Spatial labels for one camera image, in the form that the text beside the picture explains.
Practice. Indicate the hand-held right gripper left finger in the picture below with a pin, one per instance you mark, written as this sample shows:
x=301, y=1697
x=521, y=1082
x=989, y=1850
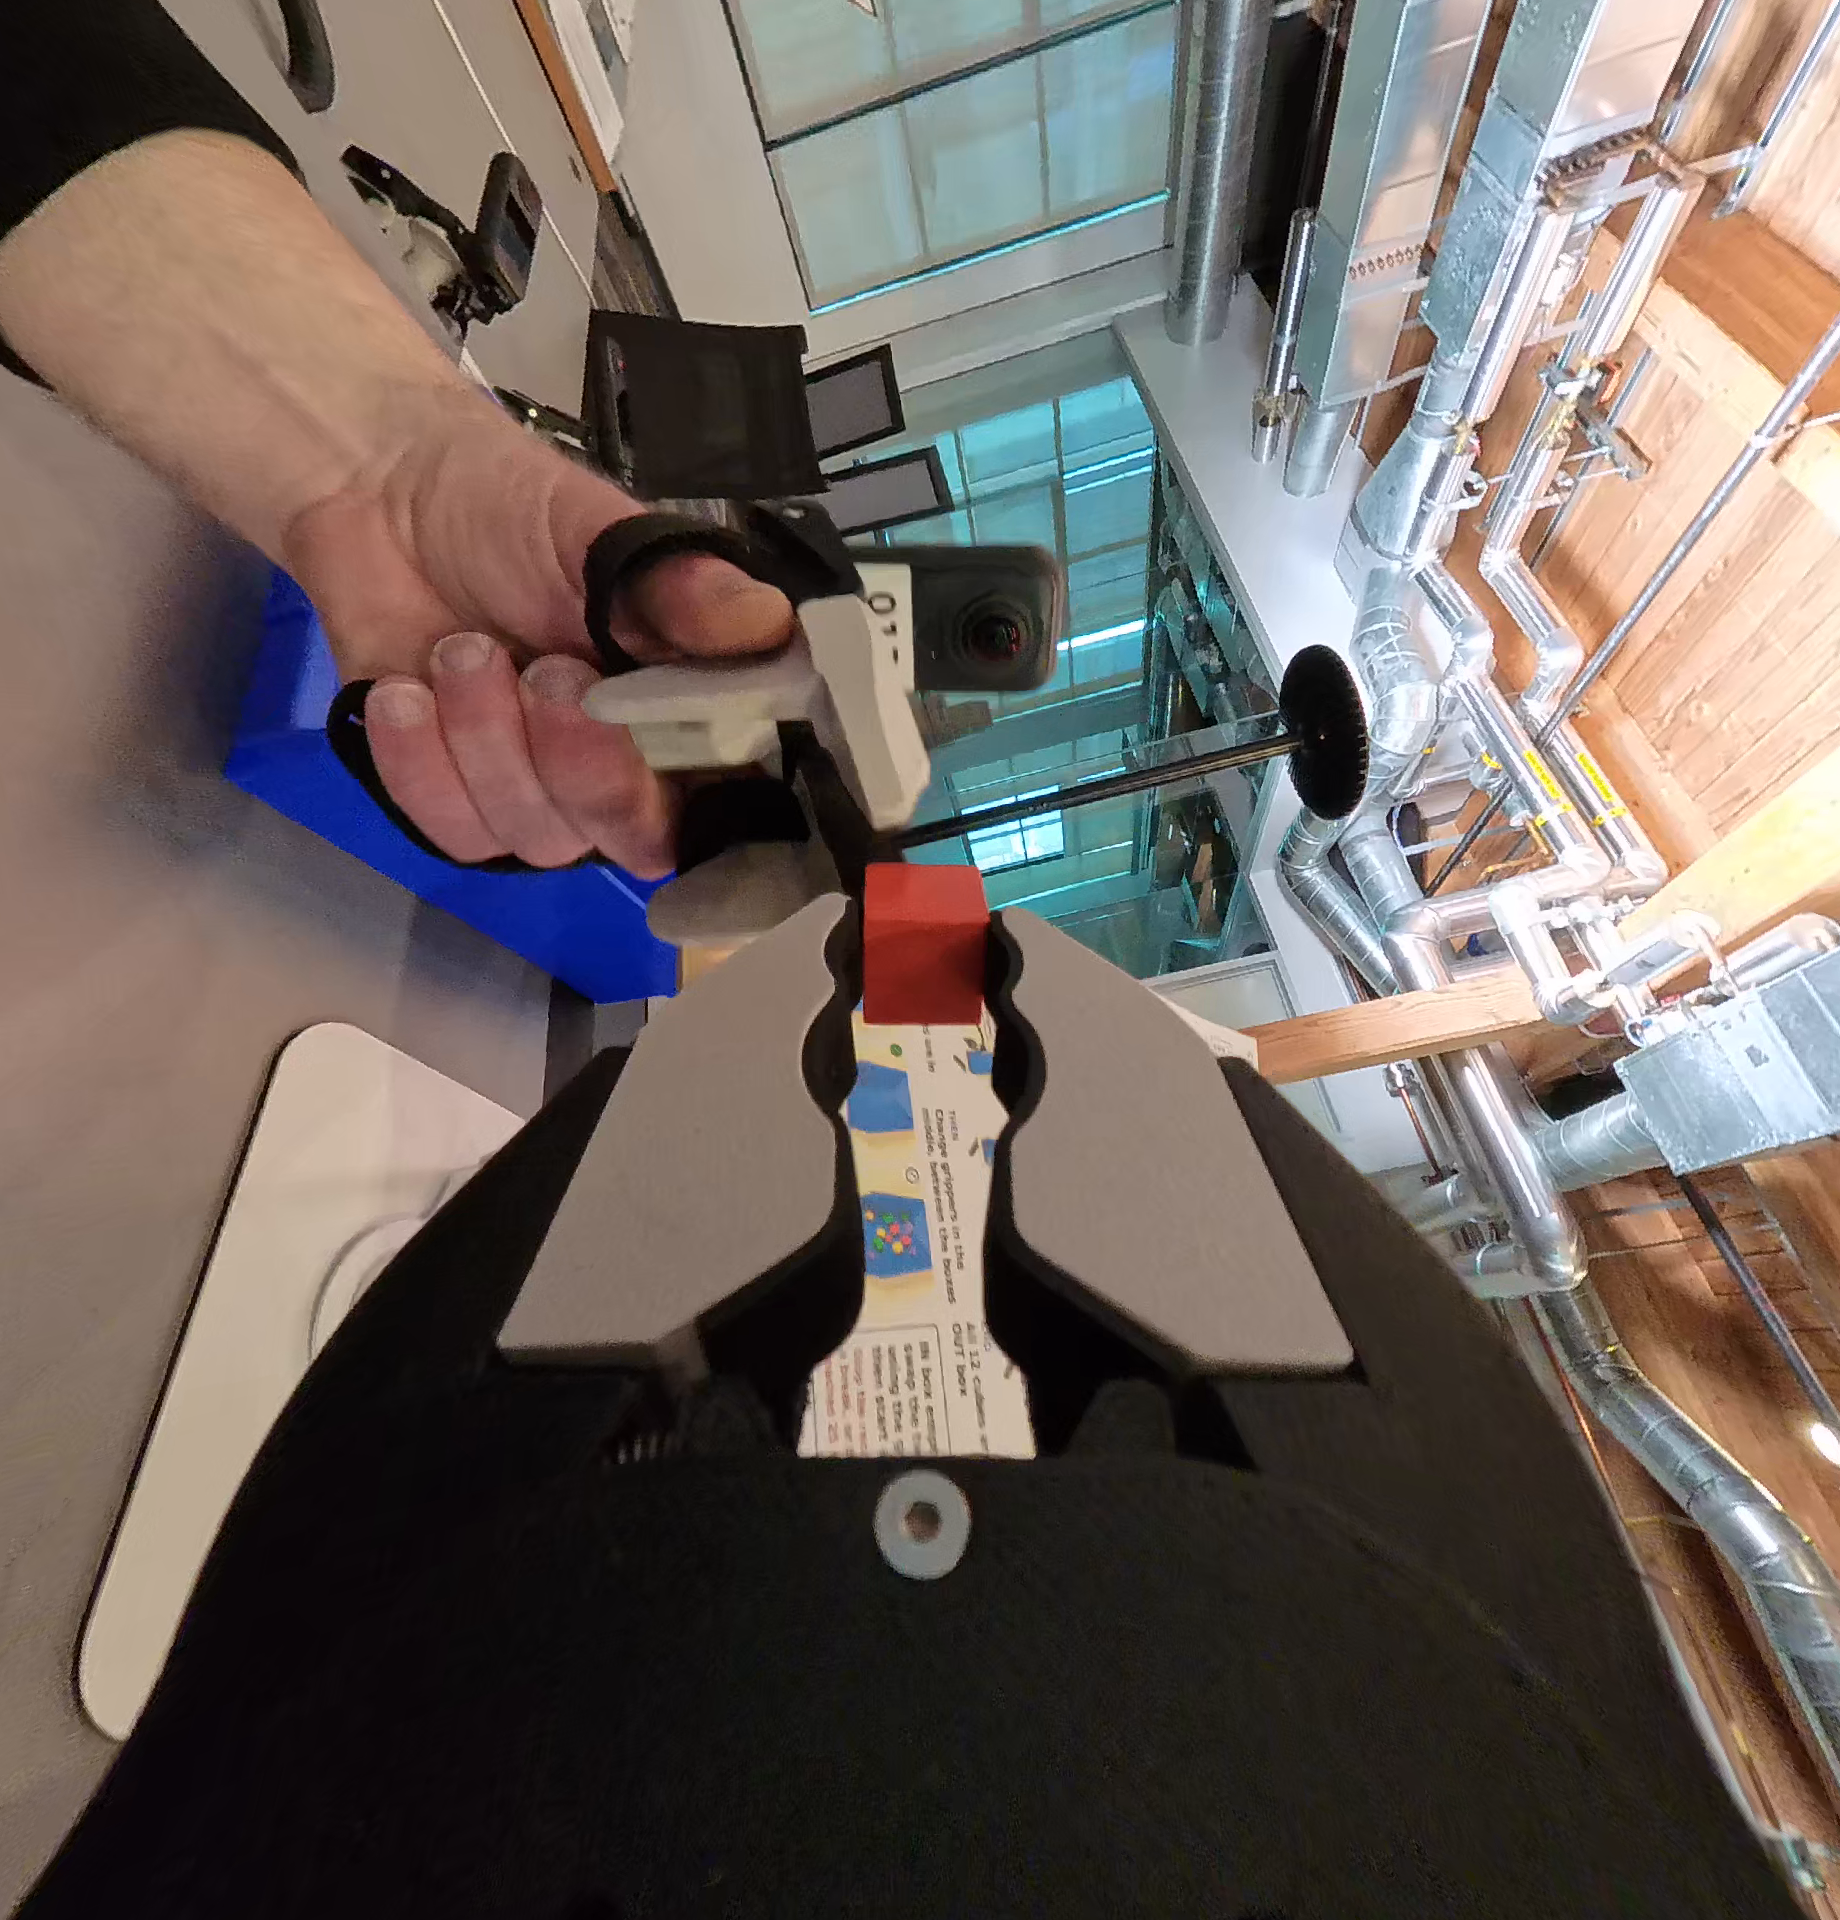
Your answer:
x=681, y=1172

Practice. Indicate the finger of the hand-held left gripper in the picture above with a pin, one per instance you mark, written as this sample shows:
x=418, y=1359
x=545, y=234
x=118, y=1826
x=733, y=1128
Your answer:
x=725, y=899

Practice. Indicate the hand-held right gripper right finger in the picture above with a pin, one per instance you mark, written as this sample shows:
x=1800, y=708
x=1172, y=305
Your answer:
x=1162, y=1201

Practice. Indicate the blue plastic bin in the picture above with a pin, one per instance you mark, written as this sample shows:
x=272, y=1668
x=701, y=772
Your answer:
x=558, y=938

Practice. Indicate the red cube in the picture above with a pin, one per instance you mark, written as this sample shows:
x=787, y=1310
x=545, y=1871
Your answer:
x=925, y=945

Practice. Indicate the person's left forearm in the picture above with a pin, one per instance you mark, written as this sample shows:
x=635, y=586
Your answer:
x=185, y=286

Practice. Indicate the person's left hand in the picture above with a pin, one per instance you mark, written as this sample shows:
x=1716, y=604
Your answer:
x=456, y=540

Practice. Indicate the black framed monitor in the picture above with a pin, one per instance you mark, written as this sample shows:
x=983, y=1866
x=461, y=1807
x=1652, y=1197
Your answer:
x=897, y=486
x=854, y=402

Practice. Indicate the printed instruction sheet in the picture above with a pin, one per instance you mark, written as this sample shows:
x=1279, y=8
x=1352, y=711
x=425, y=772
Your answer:
x=920, y=1201

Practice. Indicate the black ribbed box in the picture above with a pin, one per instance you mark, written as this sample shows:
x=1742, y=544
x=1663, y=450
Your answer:
x=697, y=403

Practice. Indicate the black wheel on rod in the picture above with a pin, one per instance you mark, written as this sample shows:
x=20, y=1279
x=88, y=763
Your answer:
x=1325, y=735

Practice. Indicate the white tray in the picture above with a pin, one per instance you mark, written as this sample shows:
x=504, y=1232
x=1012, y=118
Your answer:
x=260, y=1201

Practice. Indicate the large glass window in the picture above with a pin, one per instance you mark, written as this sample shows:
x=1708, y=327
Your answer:
x=936, y=151

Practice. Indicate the group of silver insulated pipes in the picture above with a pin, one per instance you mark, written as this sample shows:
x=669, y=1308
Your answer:
x=1460, y=707

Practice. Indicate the corrugated silver round duct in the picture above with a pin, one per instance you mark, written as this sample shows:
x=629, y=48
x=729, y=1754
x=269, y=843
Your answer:
x=1219, y=151

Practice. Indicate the rectangular sheet metal duct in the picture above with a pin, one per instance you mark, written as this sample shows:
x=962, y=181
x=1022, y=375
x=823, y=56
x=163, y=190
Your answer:
x=1402, y=179
x=1761, y=1051

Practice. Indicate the spare gripper with camera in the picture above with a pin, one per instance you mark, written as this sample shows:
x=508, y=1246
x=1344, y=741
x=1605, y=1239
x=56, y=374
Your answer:
x=508, y=225

